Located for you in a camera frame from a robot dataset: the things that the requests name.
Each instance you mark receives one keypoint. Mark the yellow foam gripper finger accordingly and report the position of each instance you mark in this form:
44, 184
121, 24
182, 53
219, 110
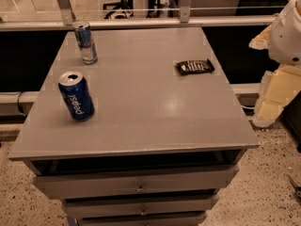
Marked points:
261, 41
277, 90

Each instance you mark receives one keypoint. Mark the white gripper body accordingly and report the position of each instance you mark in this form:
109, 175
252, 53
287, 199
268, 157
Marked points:
286, 44

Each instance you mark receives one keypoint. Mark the black rxbar chocolate wrapper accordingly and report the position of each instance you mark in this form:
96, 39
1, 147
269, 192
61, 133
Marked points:
194, 67

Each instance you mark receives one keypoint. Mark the blue silver redbull can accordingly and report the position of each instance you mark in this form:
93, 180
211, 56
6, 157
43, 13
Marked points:
85, 42

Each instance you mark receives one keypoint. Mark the blue pepsi can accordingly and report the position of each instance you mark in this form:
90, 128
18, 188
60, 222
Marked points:
75, 93

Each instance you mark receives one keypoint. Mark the grey drawer cabinet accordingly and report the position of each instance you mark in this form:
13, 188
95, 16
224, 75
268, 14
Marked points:
147, 115

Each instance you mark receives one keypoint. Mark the black office chair base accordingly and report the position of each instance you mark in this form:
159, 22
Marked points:
123, 9

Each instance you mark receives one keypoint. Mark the bottom grey drawer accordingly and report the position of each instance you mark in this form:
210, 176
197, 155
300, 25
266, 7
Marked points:
172, 219

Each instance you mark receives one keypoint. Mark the grey drawer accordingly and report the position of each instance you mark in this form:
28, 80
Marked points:
172, 219
140, 206
78, 186

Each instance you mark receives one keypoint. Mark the grey metal railing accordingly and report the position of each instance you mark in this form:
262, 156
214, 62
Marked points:
35, 15

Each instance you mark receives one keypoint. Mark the middle grey drawer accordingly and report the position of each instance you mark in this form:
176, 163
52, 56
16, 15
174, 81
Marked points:
140, 206

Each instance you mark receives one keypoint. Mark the top grey drawer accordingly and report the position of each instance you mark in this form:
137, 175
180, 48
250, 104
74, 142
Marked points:
78, 186

